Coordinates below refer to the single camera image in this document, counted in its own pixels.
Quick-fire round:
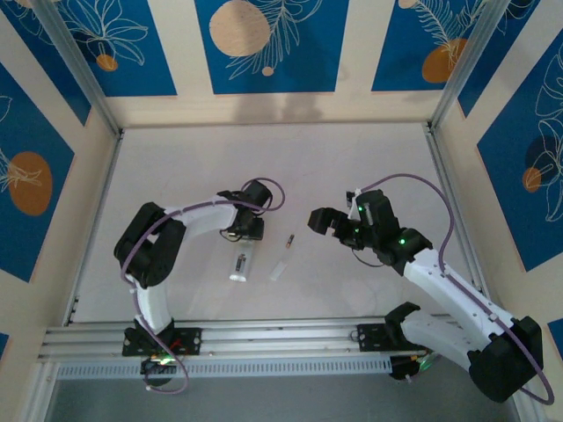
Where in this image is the white remote battery cover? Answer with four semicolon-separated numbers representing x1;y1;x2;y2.
268;256;289;282

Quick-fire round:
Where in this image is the grey slotted cable duct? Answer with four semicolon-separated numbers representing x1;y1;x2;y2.
55;354;393;380

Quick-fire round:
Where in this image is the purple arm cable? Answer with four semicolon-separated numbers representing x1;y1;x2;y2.
121;177;286;395
356;174;554;404

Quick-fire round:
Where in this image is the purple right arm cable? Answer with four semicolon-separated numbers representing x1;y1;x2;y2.
356;174;554;404

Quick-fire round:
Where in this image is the aluminium table side rail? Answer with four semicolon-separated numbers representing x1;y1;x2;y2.
424;125;496;316
62;131;124;326

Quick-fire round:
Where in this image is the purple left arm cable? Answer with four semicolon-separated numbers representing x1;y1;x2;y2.
121;177;286;395

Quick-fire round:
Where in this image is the white remote control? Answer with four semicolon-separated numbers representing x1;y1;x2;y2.
229;239;257;282

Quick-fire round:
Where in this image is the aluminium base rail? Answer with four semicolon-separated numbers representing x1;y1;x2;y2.
37;316;523;362

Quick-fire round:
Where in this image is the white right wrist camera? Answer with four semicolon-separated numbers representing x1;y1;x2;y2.
345;187;367;221

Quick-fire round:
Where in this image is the aluminium frame post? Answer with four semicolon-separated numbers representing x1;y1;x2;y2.
33;0;125;137
427;0;507;133

